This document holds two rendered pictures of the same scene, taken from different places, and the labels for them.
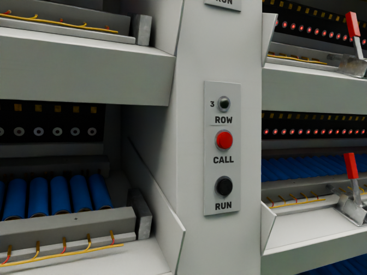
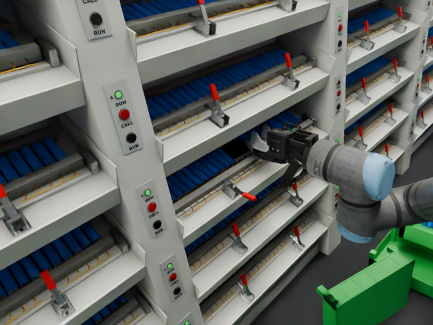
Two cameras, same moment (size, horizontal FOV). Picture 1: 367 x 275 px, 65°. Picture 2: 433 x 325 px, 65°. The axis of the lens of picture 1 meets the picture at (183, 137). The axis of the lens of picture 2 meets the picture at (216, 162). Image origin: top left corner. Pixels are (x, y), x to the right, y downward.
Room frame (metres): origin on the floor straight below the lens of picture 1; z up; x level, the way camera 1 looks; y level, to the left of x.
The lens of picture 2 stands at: (-0.60, 0.58, 1.01)
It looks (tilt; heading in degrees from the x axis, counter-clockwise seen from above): 28 degrees down; 347
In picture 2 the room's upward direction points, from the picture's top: 10 degrees counter-clockwise
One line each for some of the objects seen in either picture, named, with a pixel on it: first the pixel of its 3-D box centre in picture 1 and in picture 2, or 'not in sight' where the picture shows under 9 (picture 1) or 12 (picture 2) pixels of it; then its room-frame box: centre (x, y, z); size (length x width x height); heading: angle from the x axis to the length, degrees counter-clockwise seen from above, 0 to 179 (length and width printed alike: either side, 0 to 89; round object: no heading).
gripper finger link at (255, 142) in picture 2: not in sight; (255, 140); (0.16, 0.29, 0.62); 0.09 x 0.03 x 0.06; 30
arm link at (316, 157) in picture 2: not in sight; (322, 159); (0.00, 0.19, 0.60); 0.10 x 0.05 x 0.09; 116
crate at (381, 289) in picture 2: not in sight; (364, 296); (-0.02, 0.06, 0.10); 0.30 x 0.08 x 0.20; 99
